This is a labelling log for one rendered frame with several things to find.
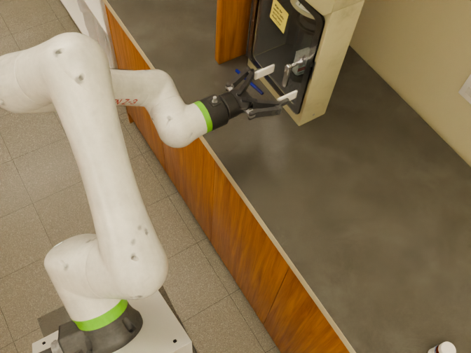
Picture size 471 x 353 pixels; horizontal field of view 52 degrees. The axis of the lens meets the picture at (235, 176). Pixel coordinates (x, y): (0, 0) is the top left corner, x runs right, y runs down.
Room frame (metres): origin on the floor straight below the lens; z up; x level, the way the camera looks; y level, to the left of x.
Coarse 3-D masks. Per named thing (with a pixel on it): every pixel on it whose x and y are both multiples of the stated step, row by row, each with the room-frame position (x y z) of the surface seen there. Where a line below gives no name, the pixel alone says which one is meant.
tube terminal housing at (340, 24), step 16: (336, 0) 1.01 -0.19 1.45; (352, 0) 1.04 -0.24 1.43; (336, 16) 1.02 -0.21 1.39; (352, 16) 1.05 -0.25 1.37; (336, 32) 1.03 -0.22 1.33; (352, 32) 1.07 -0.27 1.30; (320, 48) 1.00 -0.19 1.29; (336, 48) 1.04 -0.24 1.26; (320, 64) 1.01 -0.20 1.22; (336, 64) 1.06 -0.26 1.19; (320, 80) 1.02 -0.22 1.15; (320, 96) 1.04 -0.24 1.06; (288, 112) 1.05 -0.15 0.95; (304, 112) 1.01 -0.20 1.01; (320, 112) 1.06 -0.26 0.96
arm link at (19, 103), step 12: (0, 60) 0.63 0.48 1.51; (12, 60) 0.61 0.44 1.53; (0, 72) 0.60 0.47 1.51; (12, 72) 0.59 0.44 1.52; (0, 84) 0.58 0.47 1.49; (12, 84) 0.57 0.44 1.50; (0, 96) 0.57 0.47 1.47; (12, 96) 0.56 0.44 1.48; (24, 96) 0.56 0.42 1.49; (12, 108) 0.56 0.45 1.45; (24, 108) 0.57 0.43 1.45; (36, 108) 0.57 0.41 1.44; (48, 108) 0.60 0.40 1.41
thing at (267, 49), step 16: (272, 0) 1.17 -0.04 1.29; (288, 0) 1.12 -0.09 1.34; (304, 0) 1.07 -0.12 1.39; (256, 16) 1.22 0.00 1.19; (288, 16) 1.11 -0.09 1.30; (304, 16) 1.06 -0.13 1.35; (320, 16) 1.01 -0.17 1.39; (256, 32) 1.22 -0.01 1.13; (272, 32) 1.15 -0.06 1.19; (288, 32) 1.10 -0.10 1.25; (304, 32) 1.05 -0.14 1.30; (320, 32) 1.00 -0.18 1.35; (256, 48) 1.21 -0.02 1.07; (272, 48) 1.14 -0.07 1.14; (288, 48) 1.09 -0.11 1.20; (304, 48) 1.03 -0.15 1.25; (256, 64) 1.20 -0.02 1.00; (304, 64) 1.02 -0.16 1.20; (272, 80) 1.12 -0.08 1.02; (304, 80) 1.01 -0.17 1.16
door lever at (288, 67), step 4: (300, 60) 1.03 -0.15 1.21; (288, 64) 1.01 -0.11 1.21; (292, 64) 1.02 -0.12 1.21; (296, 64) 1.02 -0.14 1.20; (300, 64) 1.03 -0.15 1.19; (288, 68) 1.00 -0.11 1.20; (288, 72) 1.00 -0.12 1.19; (284, 76) 1.01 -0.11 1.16; (288, 76) 1.00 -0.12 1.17; (284, 80) 1.00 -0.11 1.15; (288, 80) 1.01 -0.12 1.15; (284, 84) 1.00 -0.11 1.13
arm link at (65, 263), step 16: (64, 240) 0.39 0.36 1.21; (80, 240) 0.38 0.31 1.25; (96, 240) 0.38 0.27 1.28; (48, 256) 0.34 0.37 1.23; (64, 256) 0.34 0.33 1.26; (80, 256) 0.34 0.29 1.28; (48, 272) 0.31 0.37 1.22; (64, 272) 0.31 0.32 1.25; (80, 272) 0.31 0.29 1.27; (64, 288) 0.29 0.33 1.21; (80, 288) 0.28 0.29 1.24; (64, 304) 0.27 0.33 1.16; (80, 304) 0.27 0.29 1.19; (96, 304) 0.27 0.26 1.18; (112, 304) 0.28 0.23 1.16; (80, 320) 0.24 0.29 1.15; (96, 320) 0.24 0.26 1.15; (112, 320) 0.25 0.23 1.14
